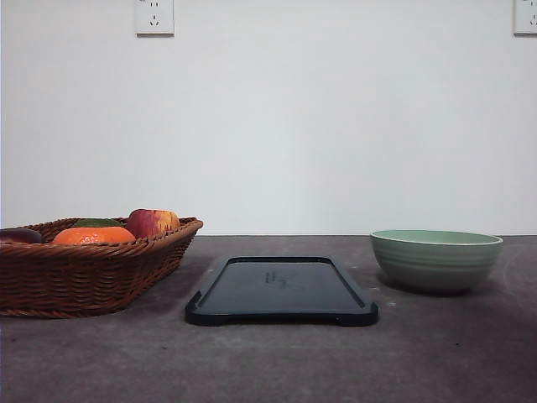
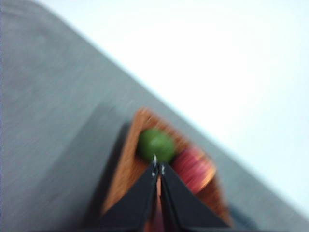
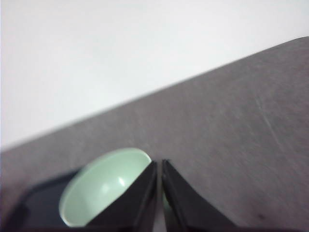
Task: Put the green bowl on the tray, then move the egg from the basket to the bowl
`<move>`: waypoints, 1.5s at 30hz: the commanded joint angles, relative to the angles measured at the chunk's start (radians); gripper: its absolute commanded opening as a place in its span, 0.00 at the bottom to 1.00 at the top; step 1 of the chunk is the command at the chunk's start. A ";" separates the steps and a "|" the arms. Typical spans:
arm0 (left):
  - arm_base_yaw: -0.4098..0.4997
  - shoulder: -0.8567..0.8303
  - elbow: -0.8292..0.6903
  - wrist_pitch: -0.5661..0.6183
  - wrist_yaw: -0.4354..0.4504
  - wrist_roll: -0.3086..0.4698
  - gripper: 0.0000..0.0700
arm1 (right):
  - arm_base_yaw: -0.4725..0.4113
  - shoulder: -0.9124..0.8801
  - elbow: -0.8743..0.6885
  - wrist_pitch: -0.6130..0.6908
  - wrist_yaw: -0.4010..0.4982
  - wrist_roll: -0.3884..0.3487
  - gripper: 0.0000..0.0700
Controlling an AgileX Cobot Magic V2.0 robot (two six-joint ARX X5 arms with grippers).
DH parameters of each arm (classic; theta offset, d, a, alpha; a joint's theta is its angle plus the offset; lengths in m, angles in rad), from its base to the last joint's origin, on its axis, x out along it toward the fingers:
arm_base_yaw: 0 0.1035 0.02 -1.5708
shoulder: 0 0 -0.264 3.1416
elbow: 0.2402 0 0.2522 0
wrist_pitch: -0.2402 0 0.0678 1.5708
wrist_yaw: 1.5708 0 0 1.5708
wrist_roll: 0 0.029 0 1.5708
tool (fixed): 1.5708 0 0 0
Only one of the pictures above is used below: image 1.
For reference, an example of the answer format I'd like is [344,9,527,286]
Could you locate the white wall socket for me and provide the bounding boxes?
[514,0,537,39]
[134,0,175,39]

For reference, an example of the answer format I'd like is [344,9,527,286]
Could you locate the dark purple fruit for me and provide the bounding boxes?
[0,228,43,243]

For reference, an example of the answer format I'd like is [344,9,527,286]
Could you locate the white wall socket left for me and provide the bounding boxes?
[134,0,175,39]

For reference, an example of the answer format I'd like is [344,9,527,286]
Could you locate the pale green ceramic bowl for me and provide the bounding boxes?
[371,229,503,291]

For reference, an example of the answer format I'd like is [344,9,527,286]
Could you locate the red yellow apple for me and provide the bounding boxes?
[126,209,180,238]

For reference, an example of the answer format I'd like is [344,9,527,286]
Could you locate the white wall socket right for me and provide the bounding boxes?
[514,0,537,39]

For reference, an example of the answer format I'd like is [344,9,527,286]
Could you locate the green avocado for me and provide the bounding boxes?
[73,218,125,228]

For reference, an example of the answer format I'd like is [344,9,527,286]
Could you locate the orange mandarin fruit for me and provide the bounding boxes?
[53,227,136,245]

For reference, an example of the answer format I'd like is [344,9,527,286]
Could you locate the brown wicker basket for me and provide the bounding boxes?
[0,217,203,318]

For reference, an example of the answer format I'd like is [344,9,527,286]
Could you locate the dark teal rectangular tray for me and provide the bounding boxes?
[185,256,378,327]

